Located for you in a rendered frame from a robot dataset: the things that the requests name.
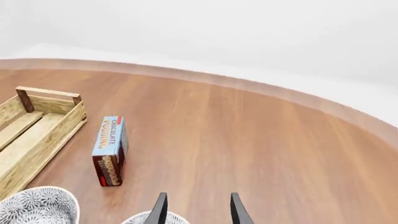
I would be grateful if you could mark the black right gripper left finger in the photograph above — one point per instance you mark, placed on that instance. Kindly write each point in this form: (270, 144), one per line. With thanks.
(159, 210)

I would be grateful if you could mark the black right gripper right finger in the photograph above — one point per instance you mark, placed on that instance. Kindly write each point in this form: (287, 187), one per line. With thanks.
(239, 211)

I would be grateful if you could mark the grey patterned bowl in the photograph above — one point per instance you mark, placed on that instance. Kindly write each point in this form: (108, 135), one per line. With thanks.
(174, 219)
(38, 206)

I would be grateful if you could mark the wooden slat tray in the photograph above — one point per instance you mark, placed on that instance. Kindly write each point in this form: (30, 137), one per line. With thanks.
(34, 133)

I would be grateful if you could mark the chocolate pudding box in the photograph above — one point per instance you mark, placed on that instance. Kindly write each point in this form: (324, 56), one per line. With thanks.
(110, 151)

